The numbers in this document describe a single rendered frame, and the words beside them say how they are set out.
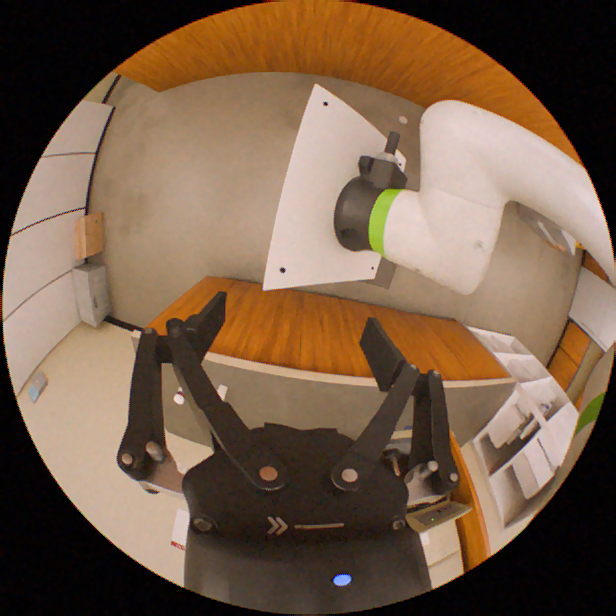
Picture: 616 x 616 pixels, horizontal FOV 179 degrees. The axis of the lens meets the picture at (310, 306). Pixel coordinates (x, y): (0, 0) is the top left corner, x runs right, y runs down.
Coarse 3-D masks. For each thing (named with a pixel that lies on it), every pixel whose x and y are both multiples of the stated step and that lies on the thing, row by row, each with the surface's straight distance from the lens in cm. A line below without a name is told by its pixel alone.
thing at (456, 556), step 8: (456, 552) 110; (440, 560) 104; (448, 560) 107; (456, 560) 111; (432, 568) 102; (440, 568) 105; (448, 568) 108; (456, 568) 112; (432, 576) 104; (440, 576) 107; (448, 576) 110; (456, 576) 114; (432, 584) 105; (440, 584) 108
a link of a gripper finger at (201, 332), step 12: (216, 300) 18; (204, 312) 16; (216, 312) 18; (192, 324) 14; (204, 324) 15; (216, 324) 18; (192, 336) 14; (204, 336) 16; (216, 336) 19; (204, 348) 16
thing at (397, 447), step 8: (392, 440) 105; (400, 440) 107; (408, 440) 109; (392, 448) 102; (400, 448) 104; (408, 448) 106; (384, 456) 98; (392, 456) 100; (400, 456) 102; (408, 456) 104; (384, 464) 96; (400, 464) 100; (408, 464) 102; (400, 472) 98; (432, 504) 101; (408, 512) 94
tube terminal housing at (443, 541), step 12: (396, 432) 110; (408, 432) 114; (444, 504) 106; (408, 516) 95; (444, 528) 104; (456, 528) 109; (432, 540) 100; (444, 540) 104; (456, 540) 109; (432, 552) 101; (444, 552) 105
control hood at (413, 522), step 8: (456, 504) 103; (424, 512) 96; (456, 512) 97; (464, 512) 97; (408, 520) 90; (416, 520) 90; (440, 520) 91; (448, 520) 91; (416, 528) 85; (424, 528) 85; (432, 528) 86
